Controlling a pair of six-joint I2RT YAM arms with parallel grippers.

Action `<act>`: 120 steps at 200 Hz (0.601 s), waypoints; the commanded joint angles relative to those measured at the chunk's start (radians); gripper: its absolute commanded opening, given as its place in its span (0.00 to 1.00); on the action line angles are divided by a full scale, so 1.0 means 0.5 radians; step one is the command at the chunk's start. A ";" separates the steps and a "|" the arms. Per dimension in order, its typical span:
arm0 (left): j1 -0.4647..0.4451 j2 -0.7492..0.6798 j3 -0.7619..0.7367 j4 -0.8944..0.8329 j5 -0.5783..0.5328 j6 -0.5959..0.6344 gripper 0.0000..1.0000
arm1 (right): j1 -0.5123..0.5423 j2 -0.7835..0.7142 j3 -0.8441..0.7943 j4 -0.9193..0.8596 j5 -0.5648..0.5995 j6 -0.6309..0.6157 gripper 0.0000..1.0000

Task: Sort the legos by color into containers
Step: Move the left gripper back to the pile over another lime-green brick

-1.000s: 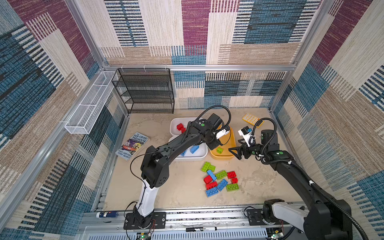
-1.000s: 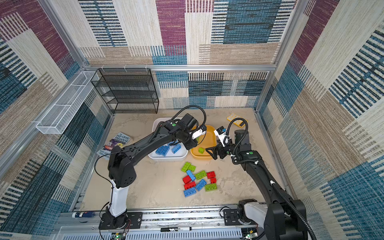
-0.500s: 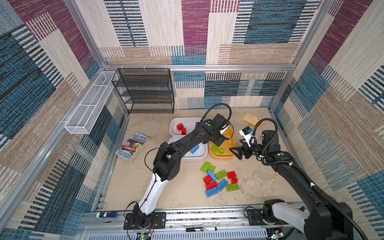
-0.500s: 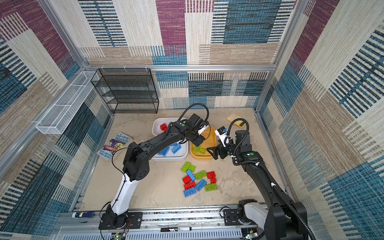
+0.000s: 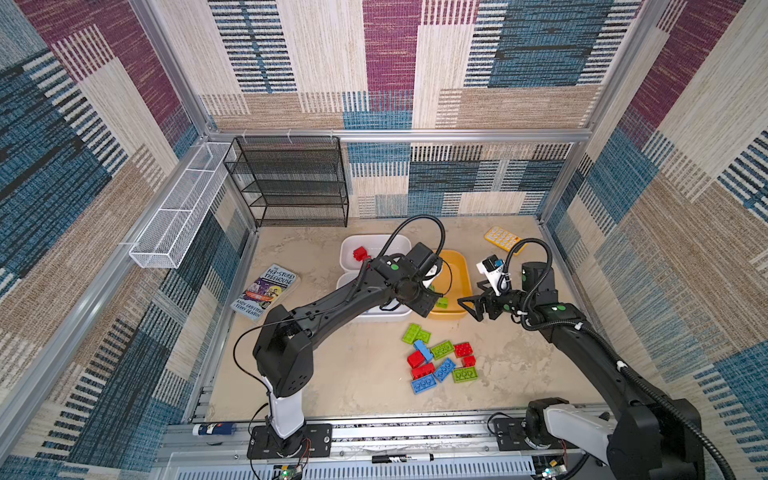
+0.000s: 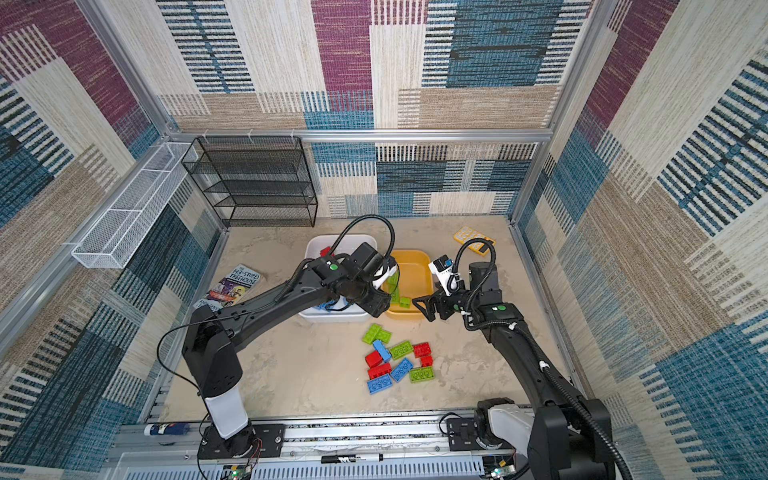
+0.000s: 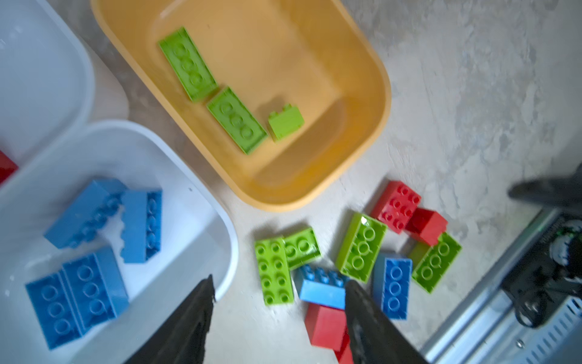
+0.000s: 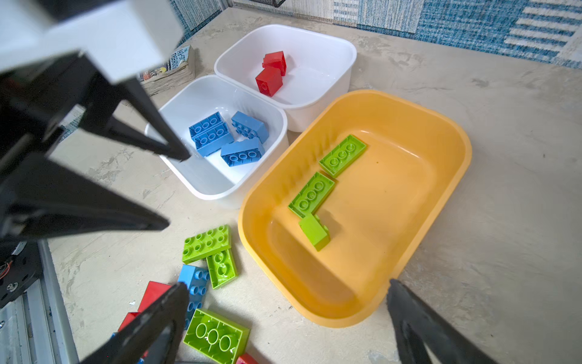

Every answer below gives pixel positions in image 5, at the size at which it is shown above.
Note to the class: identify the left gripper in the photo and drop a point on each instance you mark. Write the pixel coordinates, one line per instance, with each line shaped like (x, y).
(427, 303)

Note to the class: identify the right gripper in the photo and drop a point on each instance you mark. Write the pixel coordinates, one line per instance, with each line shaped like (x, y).
(478, 314)

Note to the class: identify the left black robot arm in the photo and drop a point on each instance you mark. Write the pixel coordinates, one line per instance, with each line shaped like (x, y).
(284, 350)

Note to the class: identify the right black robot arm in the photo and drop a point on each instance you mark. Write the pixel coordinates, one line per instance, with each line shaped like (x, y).
(644, 435)

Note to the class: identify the yellow plastic bin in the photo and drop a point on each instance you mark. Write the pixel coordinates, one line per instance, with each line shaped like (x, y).
(454, 282)

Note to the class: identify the green brick top tall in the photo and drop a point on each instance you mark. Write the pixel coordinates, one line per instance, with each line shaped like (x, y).
(411, 334)

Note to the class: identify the near white plastic bin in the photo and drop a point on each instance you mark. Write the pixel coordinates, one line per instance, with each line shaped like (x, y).
(393, 312)

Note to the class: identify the white plastic bin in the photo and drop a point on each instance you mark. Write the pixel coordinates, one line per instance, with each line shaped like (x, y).
(393, 312)
(373, 244)

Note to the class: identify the small green brick top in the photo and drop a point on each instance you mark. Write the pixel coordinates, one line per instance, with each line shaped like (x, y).
(424, 336)

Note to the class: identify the green brick upper right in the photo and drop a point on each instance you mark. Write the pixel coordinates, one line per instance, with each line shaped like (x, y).
(442, 349)

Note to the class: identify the light blue centre brick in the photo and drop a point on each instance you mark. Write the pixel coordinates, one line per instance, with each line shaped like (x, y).
(422, 348)

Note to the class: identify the far white plastic bin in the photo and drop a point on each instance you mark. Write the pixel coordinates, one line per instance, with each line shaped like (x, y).
(373, 244)

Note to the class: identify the red centre square brick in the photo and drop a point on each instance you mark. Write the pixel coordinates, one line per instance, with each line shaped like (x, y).
(416, 360)

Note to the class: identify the green brick lower right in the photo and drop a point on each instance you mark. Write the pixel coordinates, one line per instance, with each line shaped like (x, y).
(465, 374)

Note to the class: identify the yellow calculator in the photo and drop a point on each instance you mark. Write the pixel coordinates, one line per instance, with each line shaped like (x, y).
(501, 238)

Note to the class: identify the blue diagonal brick right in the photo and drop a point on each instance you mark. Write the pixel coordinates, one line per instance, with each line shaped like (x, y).
(444, 370)

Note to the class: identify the red long centre brick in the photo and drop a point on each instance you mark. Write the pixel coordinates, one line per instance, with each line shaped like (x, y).
(423, 371)

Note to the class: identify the blue brick bottom centre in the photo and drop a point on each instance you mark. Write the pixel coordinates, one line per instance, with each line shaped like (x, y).
(423, 384)

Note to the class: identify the colourful paperback book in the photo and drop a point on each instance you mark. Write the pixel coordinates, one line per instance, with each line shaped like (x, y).
(264, 292)

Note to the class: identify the blue white marker pen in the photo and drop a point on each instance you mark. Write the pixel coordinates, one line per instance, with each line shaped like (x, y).
(215, 429)

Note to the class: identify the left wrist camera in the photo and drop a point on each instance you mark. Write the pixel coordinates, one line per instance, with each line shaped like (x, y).
(432, 273)

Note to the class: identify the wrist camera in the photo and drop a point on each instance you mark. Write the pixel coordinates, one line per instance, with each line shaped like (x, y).
(432, 273)
(493, 269)

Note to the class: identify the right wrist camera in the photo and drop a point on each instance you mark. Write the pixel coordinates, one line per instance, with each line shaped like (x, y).
(493, 269)

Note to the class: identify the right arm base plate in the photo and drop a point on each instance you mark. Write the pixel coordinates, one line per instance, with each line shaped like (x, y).
(510, 435)

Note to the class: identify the black wire shelf rack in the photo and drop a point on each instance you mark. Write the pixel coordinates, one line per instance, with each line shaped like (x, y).
(290, 181)

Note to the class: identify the black marker on rail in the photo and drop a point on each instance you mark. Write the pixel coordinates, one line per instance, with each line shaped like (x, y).
(402, 458)

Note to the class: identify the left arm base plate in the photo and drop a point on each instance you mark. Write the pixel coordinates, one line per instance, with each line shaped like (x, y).
(310, 440)

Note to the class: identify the white wire mesh basket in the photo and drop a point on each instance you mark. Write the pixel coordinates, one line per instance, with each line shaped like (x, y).
(171, 230)

